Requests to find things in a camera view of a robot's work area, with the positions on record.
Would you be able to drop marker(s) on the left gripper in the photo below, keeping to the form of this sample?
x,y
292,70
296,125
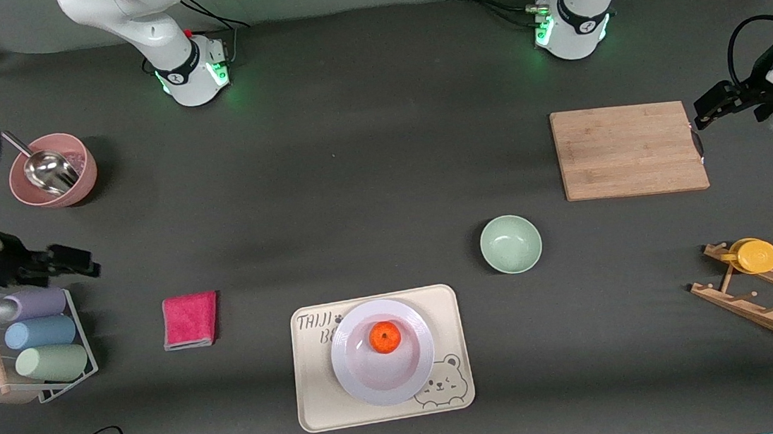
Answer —
x,y
754,89

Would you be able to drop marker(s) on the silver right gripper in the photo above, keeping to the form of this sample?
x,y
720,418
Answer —
x,y
2,264

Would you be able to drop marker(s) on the orange fruit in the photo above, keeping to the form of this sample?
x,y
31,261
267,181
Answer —
x,y
385,337

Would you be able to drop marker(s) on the white round plate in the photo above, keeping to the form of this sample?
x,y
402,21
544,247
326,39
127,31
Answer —
x,y
374,381

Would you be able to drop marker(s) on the purple cup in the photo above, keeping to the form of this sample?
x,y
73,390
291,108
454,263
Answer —
x,y
44,303

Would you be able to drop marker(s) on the blue cup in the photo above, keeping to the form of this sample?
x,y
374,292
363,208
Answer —
x,y
39,332

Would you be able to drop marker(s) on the metal scoop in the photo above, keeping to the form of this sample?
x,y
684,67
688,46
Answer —
x,y
49,171

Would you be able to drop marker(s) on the green cup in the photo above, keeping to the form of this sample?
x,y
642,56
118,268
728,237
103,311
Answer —
x,y
53,363

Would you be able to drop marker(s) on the pink bowl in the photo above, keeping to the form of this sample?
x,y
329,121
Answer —
x,y
85,176

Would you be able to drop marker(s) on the wooden cutting board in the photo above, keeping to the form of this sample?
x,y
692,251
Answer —
x,y
628,151

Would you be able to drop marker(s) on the yellow mug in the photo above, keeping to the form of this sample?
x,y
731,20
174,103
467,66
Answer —
x,y
758,256

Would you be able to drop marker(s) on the pink folded cloth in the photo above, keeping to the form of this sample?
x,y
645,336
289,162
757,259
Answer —
x,y
191,321

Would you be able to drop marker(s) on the pale green bowl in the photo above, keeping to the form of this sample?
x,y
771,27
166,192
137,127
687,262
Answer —
x,y
511,244

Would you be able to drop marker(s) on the beige bear print tray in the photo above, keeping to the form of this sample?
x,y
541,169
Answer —
x,y
319,401

